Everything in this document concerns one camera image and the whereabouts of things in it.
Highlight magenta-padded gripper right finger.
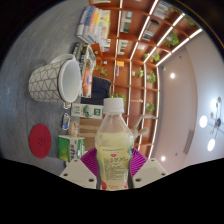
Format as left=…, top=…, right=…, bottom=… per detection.
left=128, top=147, right=169, bottom=190

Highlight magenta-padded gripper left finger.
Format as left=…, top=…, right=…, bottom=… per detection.
left=59, top=147, right=101, bottom=190

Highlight clear bottle with yellow drink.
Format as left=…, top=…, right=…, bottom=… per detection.
left=94, top=97, right=135, bottom=192

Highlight green and white tissue box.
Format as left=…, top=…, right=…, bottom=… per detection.
left=58, top=134, right=86, bottom=163

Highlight ceiling air vent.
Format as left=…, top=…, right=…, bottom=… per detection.
left=183, top=129, right=195, bottom=155

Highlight flat round red coaster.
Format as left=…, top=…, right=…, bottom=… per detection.
left=28, top=123, right=53, bottom=160

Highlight small blue white trinket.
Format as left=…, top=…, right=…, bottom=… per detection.
left=61, top=112, right=71, bottom=131

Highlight tall green and white carton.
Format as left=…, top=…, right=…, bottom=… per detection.
left=70, top=103, right=105, bottom=120

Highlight ceiling lamp with round bulbs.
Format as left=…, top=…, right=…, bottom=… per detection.
left=199, top=96, right=224, bottom=153

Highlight dark chair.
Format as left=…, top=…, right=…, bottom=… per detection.
left=80, top=76, right=113, bottom=106

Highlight white mug with triangle pattern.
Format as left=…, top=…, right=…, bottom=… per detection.
left=27, top=53, right=83, bottom=104

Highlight stack of dark books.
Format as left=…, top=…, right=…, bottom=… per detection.
left=71, top=42, right=98, bottom=99

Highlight wooden shelf unit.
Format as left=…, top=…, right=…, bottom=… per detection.
left=88, top=0, right=204, bottom=161

